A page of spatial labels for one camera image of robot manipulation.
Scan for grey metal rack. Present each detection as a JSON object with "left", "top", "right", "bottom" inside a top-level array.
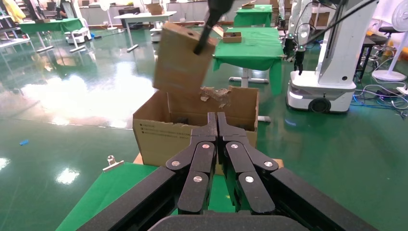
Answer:
[{"left": 0, "top": 0, "right": 32, "bottom": 49}]

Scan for white table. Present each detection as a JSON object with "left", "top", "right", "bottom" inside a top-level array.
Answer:
[{"left": 114, "top": 11, "right": 178, "bottom": 53}]

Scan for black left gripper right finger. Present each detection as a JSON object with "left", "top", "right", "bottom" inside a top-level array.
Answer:
[{"left": 217, "top": 112, "right": 283, "bottom": 215}]

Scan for white wheeled robot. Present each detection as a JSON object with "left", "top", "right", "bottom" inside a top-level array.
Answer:
[
  {"left": 286, "top": 0, "right": 379, "bottom": 114},
  {"left": 62, "top": 0, "right": 93, "bottom": 45}
]

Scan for white pedestal fan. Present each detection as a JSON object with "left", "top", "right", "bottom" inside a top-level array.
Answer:
[
  {"left": 99, "top": 0, "right": 118, "bottom": 32},
  {"left": 372, "top": 0, "right": 408, "bottom": 82}
]

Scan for stacked brown cardboard boxes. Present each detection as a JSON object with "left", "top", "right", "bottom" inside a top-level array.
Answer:
[{"left": 309, "top": 12, "right": 331, "bottom": 28}]

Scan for white metal table frame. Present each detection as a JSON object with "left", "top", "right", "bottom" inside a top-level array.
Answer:
[
  {"left": 229, "top": 67, "right": 271, "bottom": 124},
  {"left": 34, "top": 32, "right": 87, "bottom": 54}
]

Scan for black cabinet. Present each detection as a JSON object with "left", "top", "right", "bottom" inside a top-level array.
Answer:
[{"left": 118, "top": 7, "right": 144, "bottom": 30}]

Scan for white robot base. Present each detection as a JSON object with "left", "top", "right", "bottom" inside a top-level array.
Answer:
[{"left": 150, "top": 21, "right": 163, "bottom": 43}]

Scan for silver binder clip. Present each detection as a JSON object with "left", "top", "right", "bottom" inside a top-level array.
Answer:
[{"left": 102, "top": 155, "right": 125, "bottom": 173}]

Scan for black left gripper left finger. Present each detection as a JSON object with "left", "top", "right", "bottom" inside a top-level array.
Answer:
[{"left": 166, "top": 112, "right": 218, "bottom": 215}]

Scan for green tablecloth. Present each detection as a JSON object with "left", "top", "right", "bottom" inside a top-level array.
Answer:
[
  {"left": 234, "top": 4, "right": 274, "bottom": 28},
  {"left": 213, "top": 27, "right": 284, "bottom": 96},
  {"left": 55, "top": 162, "right": 238, "bottom": 231},
  {"left": 19, "top": 18, "right": 84, "bottom": 35}
]

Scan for yellow garment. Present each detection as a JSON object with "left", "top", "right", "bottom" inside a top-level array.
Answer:
[{"left": 2, "top": 0, "right": 27, "bottom": 24}]

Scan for small brown cardboard box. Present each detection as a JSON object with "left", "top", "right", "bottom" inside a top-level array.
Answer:
[{"left": 153, "top": 21, "right": 218, "bottom": 94}]

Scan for thin black cable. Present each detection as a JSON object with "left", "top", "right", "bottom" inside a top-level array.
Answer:
[{"left": 305, "top": 0, "right": 380, "bottom": 45}]

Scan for large open cardboard carton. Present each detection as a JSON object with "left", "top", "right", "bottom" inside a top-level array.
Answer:
[{"left": 133, "top": 85, "right": 259, "bottom": 177}]

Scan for black round stool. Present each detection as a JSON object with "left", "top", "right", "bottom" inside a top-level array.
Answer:
[{"left": 373, "top": 26, "right": 401, "bottom": 67}]

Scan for small open cardboard box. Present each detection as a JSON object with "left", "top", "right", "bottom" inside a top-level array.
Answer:
[{"left": 213, "top": 25, "right": 242, "bottom": 44}]

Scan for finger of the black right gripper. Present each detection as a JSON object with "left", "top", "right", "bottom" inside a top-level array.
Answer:
[{"left": 193, "top": 0, "right": 236, "bottom": 55}]

